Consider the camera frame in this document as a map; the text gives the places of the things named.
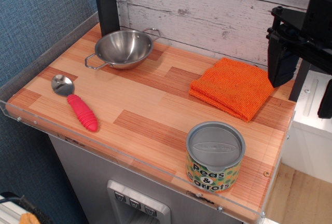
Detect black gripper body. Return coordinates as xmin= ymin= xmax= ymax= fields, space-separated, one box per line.
xmin=266 ymin=6 xmax=331 ymax=74

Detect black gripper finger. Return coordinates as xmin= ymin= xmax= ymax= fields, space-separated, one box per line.
xmin=317 ymin=80 xmax=332 ymax=119
xmin=268 ymin=33 xmax=299 ymax=88

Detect white toy sink unit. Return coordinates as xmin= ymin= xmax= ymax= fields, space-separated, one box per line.
xmin=282 ymin=71 xmax=331 ymax=183

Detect grey toy fridge cabinet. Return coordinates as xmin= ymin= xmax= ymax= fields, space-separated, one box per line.
xmin=48 ymin=133 xmax=244 ymax=224

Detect clear acrylic edge guard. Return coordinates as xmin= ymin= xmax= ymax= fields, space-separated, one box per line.
xmin=4 ymin=20 xmax=295 ymax=223

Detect peas and carrots can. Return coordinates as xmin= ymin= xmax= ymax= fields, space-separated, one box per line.
xmin=186 ymin=121 xmax=246 ymax=192

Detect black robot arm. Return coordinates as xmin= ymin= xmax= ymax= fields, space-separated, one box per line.
xmin=266 ymin=0 xmax=331 ymax=102

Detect orange folded rag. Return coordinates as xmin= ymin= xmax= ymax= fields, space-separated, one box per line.
xmin=189 ymin=58 xmax=274 ymax=122

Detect dark vertical post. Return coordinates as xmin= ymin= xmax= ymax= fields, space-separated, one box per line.
xmin=96 ymin=0 xmax=120 ymax=36
xmin=288 ymin=60 xmax=311 ymax=102

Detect dark vertical post right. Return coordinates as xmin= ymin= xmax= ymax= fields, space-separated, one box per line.
xmin=288 ymin=60 xmax=311 ymax=102

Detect steel bowl with handles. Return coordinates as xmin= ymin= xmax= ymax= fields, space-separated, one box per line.
xmin=85 ymin=30 xmax=154 ymax=70

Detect silver ice dispenser panel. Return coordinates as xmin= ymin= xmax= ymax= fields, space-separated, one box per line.
xmin=107 ymin=180 xmax=171 ymax=223

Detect red handled metal spoon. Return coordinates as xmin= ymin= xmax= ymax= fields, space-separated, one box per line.
xmin=51 ymin=75 xmax=98 ymax=132

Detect orange object bottom corner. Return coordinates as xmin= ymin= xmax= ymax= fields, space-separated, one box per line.
xmin=19 ymin=213 xmax=39 ymax=224

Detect dark vertical post left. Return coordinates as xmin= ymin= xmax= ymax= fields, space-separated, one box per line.
xmin=96 ymin=0 xmax=120 ymax=36

